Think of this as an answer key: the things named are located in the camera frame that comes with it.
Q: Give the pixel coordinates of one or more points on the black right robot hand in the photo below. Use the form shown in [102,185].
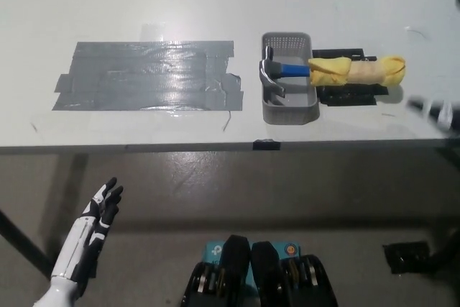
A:
[440,114]

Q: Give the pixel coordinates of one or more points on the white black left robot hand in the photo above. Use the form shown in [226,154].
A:
[81,235]

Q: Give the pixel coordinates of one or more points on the blue hammer with yellow cloth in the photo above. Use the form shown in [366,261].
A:
[293,69]

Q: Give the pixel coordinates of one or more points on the black tape patch on desk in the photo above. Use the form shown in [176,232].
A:
[348,96]

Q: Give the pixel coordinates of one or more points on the grey plastic basket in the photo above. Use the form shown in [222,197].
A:
[294,104]

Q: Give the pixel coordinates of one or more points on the black tape patch on floor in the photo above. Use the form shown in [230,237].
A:
[408,258]

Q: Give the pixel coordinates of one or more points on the grey duct tape patch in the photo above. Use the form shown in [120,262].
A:
[143,77]

